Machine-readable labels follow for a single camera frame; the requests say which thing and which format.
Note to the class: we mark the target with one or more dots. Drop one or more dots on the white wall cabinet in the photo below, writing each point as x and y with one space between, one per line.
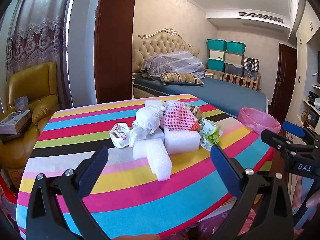
305 55

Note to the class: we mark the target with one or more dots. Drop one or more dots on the angled white foam block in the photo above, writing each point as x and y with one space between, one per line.
160 165

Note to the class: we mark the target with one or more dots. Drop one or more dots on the orange wrapper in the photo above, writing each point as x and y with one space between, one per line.
194 127

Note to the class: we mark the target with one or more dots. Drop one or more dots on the lace curtain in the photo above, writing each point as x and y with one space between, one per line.
32 35

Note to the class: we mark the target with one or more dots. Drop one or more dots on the pink foam net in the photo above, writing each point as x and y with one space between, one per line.
177 115

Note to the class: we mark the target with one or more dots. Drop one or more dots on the children's book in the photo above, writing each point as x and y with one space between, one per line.
21 103

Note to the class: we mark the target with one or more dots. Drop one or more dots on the houndstooth bag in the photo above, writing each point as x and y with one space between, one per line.
251 62

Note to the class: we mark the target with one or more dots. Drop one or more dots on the small white printed wrapper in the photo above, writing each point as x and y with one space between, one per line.
118 135

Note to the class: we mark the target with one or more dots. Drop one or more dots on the dark brown door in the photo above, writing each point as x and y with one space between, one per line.
283 80

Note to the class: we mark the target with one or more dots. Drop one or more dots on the brown wooden wardrobe panel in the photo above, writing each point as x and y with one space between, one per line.
115 40

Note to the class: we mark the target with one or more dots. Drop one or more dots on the wooden crib rail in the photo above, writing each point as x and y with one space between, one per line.
237 78

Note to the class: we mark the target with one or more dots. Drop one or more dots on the black box on shelf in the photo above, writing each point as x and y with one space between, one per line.
312 117
313 97

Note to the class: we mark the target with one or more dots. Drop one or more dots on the person's right hand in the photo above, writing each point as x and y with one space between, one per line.
297 192

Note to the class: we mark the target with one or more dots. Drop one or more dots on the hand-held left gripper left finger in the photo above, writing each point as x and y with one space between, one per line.
92 172

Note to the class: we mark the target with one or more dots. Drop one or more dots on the flat printed cardboard box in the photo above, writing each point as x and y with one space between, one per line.
15 122

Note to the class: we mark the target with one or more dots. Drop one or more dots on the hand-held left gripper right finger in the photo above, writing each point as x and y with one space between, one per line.
225 170

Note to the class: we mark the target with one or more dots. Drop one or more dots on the white plastic bag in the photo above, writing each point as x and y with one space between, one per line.
147 117

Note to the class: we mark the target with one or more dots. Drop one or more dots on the white foam cube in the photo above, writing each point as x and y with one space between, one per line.
180 140

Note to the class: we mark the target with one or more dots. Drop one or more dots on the white foam piece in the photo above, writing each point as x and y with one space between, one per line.
152 104

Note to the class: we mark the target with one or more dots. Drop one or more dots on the striped brown pillow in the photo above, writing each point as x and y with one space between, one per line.
180 78

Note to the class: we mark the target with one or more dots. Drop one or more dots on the pink trash bin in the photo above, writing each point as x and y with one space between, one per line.
257 120

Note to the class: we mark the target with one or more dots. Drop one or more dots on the beige tufted headboard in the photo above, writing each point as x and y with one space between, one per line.
162 42

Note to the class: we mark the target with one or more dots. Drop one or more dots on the bed with blue sheet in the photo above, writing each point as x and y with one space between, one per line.
225 95

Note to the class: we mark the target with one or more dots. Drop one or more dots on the beige storage box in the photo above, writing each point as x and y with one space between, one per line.
233 58
217 54

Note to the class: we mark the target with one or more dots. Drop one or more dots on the white air vent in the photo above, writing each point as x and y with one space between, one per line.
260 17

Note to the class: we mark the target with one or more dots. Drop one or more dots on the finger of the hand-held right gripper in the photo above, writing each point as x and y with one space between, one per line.
273 137
293 128

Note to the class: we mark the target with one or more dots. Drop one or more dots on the teal storage box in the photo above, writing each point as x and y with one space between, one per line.
235 47
216 64
216 44

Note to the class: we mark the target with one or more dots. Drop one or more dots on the yellow leather armchair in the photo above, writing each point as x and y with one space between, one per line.
37 90

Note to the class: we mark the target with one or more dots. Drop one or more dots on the grey patterned duvet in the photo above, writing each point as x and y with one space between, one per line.
172 65

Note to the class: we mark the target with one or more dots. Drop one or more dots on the striped colourful tablecloth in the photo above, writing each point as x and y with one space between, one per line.
125 205

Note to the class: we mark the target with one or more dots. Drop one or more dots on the light green snack wrapper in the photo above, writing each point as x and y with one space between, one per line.
210 135

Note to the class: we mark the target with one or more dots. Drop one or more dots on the brown food packet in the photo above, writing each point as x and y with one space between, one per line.
195 110

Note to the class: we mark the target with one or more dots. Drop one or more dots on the grey clear storage box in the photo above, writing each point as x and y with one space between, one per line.
233 69

